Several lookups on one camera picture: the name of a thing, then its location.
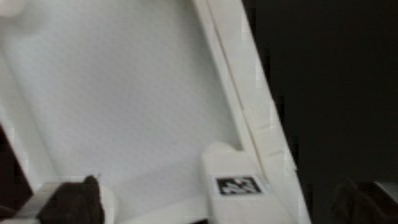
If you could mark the white square desk top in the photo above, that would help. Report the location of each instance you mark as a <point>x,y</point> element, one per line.
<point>112,102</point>

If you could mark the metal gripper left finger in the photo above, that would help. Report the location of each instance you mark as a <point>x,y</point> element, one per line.
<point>64,204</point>

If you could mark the white desk leg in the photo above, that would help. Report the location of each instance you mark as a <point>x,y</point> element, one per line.
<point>239,197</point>

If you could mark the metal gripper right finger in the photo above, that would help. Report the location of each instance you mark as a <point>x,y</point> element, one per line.
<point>366,202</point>

